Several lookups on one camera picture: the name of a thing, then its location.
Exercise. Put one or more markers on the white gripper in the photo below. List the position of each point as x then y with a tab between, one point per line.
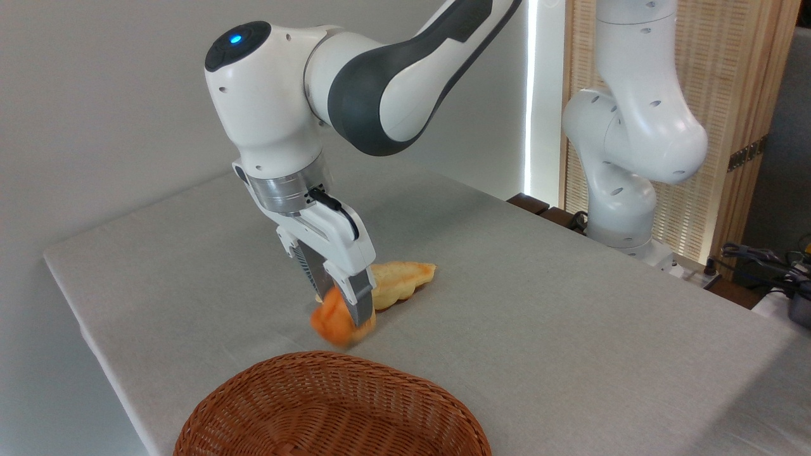
336	247

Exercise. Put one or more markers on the round orange bread bun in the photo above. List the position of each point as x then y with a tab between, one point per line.
331	320

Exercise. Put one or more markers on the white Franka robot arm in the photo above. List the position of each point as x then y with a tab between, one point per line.
266	101

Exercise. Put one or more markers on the leaf-shaped golden bread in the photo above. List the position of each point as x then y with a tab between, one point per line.
399	282

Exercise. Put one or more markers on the brown wicker basket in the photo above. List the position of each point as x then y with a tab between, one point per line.
329	411

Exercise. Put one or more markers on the grey tablecloth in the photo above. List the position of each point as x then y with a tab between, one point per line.
538	329

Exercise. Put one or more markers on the dark wooden base board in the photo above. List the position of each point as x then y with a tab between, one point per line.
529	204

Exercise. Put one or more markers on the vertical white light strip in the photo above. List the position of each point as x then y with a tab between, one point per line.
529	95

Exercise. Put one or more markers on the metal screen hinge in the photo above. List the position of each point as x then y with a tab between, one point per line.
747	154

